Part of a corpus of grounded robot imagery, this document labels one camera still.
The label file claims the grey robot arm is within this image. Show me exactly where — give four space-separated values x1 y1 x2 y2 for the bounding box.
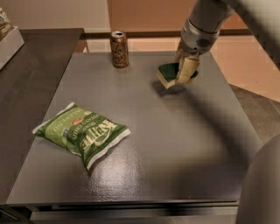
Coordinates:
178 0 280 224

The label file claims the dark side counter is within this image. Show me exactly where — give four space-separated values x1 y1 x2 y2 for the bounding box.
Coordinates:
0 28 84 206

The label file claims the green potato chip bag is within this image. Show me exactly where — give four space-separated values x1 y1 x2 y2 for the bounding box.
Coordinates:
32 102 130 170

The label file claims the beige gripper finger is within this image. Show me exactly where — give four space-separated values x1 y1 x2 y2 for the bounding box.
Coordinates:
174 46 183 63
176 56 200 84

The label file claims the green and yellow sponge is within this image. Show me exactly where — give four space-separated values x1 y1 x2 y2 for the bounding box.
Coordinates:
157 63 199 89

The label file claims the orange soda can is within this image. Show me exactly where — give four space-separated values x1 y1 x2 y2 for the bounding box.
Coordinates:
110 31 129 67

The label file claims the white box on counter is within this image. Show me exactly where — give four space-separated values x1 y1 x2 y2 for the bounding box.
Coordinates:
0 7 25 71

